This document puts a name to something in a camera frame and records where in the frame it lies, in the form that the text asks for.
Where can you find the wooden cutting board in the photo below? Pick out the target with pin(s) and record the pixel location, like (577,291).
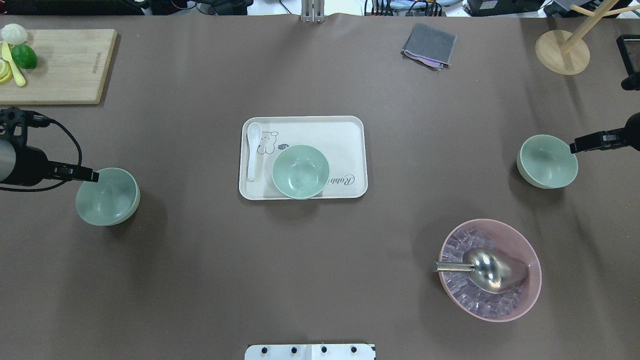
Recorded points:
(73,65)

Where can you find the pink bowl with ice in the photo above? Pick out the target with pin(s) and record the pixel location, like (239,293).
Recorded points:
(503,238)

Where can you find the yellow plastic knife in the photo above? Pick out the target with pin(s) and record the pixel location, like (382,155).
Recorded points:
(16,73)

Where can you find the aluminium frame post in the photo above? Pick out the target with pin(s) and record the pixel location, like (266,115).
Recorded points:
(313,11)

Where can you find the dark wooden tray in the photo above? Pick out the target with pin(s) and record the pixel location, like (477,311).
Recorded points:
(629,48)

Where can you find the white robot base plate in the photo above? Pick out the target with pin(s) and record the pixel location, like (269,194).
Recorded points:
(311,351)

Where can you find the wooden mug stand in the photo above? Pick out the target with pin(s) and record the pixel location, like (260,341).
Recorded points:
(565,52)

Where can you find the green bowl on tray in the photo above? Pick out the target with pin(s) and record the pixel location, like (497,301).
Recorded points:
(300,172)

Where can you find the green lime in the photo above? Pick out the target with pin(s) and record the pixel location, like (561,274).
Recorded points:
(24,57)

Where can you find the lemon slice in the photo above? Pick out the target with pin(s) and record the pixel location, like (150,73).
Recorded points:
(6,72)

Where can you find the white ceramic spoon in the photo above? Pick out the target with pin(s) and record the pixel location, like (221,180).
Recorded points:
(254,134)

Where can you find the grey folded cloth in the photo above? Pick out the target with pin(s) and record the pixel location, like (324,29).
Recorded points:
(430,46)

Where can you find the green bowl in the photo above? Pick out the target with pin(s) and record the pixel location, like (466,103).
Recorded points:
(300,172)
(110,201)
(545,162)

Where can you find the white garlic bulb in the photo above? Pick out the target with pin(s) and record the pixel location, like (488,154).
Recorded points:
(14,34)

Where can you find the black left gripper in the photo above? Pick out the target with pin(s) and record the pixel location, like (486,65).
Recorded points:
(30,165)

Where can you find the cream rectangular serving tray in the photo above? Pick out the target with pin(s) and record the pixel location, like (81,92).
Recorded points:
(341,138)

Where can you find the metal ice scoop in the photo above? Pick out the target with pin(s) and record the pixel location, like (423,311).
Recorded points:
(490,270)

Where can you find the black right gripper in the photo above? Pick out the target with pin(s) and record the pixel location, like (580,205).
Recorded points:
(634,125)

